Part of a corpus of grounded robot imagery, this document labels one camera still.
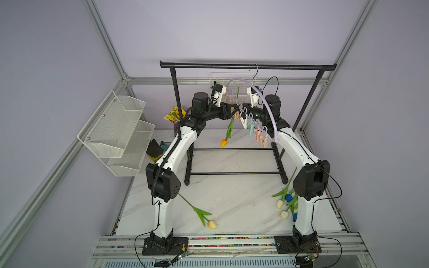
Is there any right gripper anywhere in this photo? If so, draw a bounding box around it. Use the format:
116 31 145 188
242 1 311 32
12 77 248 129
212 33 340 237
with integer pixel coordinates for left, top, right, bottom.
236 103 270 125

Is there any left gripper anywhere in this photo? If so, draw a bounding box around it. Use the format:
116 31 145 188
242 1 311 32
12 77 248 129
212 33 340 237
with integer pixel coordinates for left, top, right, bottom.
203 103 239 122

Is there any purple clip hanger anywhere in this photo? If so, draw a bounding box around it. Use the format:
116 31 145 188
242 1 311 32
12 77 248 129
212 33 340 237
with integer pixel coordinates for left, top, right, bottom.
213 78 278 147

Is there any black clothes rack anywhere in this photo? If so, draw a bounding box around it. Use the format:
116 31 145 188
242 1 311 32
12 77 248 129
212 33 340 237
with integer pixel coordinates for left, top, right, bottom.
146 62 336 185

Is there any white tulip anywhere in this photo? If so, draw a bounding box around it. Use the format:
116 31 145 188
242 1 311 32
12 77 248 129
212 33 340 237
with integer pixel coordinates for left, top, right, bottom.
272 169 298 213
280 204 294 220

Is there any pale yellow tulip front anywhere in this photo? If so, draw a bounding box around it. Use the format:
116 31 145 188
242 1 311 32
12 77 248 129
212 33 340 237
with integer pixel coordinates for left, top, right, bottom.
179 194 218 230

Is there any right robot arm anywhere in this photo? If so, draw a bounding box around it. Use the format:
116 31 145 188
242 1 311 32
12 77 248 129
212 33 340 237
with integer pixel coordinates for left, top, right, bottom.
240 94 330 246

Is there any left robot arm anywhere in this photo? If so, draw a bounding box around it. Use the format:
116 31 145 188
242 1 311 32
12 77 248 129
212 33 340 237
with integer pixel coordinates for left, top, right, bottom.
145 92 239 240

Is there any purple ribbed vase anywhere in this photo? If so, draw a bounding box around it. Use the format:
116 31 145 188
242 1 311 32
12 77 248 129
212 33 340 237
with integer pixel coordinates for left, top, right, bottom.
173 121 180 136

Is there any sunflower bouquet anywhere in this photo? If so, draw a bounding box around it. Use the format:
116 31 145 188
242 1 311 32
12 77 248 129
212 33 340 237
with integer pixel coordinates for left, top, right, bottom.
164 106 186 123

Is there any white mesh two-tier shelf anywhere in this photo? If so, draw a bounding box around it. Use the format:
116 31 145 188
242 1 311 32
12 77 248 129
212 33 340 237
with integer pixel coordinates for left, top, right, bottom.
77 92 155 177

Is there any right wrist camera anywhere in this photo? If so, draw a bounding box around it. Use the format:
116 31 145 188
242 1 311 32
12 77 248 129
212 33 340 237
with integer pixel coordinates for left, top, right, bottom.
247 86 262 108

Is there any white wire wall basket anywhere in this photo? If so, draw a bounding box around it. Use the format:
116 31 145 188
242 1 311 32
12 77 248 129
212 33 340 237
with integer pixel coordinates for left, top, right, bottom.
209 72 258 104

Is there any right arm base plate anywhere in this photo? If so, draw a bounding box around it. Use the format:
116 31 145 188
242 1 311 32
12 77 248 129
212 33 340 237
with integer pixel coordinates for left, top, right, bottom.
274 234 321 254

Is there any aluminium front rail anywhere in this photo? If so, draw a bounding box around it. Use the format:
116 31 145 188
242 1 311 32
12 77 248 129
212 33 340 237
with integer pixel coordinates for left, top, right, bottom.
89 232 376 268

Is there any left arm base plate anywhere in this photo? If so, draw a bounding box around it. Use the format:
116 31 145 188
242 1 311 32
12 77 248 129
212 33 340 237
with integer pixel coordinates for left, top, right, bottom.
141 236 189 256

